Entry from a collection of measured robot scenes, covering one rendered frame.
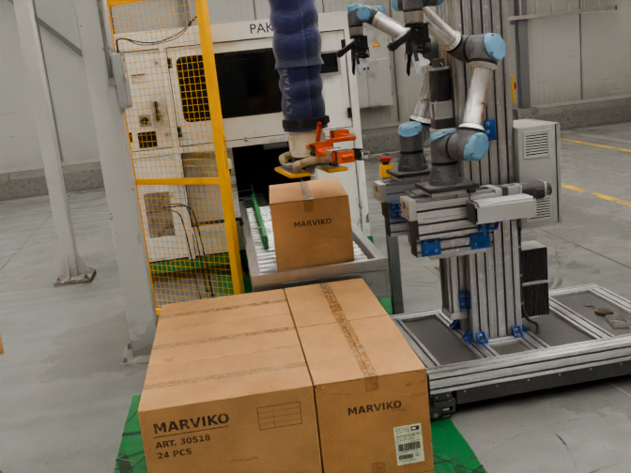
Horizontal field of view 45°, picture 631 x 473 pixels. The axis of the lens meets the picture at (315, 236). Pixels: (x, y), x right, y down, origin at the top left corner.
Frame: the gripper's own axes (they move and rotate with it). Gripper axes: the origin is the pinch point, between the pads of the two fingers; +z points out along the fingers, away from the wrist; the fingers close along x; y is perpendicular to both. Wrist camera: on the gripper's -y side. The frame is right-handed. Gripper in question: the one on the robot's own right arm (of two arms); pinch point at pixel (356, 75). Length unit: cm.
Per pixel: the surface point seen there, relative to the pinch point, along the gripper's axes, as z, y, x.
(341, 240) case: 80, -20, -22
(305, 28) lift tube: -24.9, -28.7, -29.9
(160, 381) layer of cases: 98, -111, -127
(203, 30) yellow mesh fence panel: -33, -73, 51
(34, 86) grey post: -13, -206, 263
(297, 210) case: 62, -41, -20
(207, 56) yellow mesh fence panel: -18, -73, 51
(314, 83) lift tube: 0.8, -27.2, -29.1
